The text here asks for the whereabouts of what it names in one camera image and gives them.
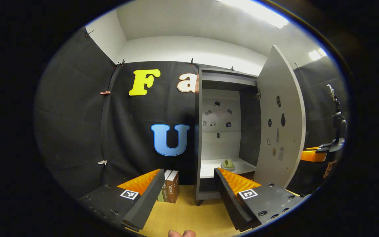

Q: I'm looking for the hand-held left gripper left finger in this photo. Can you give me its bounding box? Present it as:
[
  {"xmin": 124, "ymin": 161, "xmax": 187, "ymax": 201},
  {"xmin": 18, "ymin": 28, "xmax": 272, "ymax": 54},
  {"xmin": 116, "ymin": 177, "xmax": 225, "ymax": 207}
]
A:
[{"xmin": 78, "ymin": 169, "xmax": 165, "ymax": 232}]

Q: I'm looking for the small ceiling light panel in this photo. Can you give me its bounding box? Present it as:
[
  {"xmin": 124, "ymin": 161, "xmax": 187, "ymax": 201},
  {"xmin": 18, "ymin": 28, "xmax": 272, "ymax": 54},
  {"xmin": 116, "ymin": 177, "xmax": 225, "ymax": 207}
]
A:
[{"xmin": 309, "ymin": 48, "xmax": 327, "ymax": 61}]

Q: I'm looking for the white cabinet shelf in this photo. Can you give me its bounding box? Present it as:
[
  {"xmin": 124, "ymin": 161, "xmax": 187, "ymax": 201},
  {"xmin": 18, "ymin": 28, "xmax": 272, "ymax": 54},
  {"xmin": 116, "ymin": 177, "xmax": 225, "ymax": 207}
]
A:
[{"xmin": 200, "ymin": 157, "xmax": 257, "ymax": 179}]

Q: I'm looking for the brown book white band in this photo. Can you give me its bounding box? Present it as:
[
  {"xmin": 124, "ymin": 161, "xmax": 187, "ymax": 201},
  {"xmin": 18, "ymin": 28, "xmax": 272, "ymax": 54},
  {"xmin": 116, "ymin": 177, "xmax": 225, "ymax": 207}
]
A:
[{"xmin": 162, "ymin": 170, "xmax": 172, "ymax": 202}]

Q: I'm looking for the black backdrop cloth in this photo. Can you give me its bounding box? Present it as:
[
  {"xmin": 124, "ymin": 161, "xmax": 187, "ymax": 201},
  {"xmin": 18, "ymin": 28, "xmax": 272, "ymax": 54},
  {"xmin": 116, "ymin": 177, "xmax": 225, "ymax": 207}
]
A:
[{"xmin": 35, "ymin": 26, "xmax": 349, "ymax": 199}]

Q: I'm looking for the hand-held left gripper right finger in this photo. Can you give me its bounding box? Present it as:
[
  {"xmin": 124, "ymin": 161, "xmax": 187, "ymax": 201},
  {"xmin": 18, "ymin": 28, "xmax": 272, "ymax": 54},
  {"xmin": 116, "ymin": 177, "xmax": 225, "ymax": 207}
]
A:
[{"xmin": 214, "ymin": 167, "xmax": 308, "ymax": 232}]

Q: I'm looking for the green book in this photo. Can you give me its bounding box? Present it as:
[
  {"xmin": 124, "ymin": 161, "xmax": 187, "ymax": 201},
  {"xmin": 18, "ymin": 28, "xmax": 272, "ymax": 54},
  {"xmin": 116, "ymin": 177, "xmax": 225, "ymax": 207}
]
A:
[{"xmin": 158, "ymin": 170, "xmax": 167, "ymax": 202}]

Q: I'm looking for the grey cabinet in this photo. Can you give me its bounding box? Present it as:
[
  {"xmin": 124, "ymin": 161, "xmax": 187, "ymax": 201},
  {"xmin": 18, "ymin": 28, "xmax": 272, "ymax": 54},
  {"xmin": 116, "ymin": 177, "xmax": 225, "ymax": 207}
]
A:
[{"xmin": 194, "ymin": 67, "xmax": 262, "ymax": 206}]

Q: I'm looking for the long ceiling light panel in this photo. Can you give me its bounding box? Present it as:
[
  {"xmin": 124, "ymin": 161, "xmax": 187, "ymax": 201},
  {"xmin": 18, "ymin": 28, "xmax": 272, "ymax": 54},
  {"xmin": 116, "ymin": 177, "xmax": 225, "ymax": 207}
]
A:
[{"xmin": 217, "ymin": 0, "xmax": 290, "ymax": 29}]

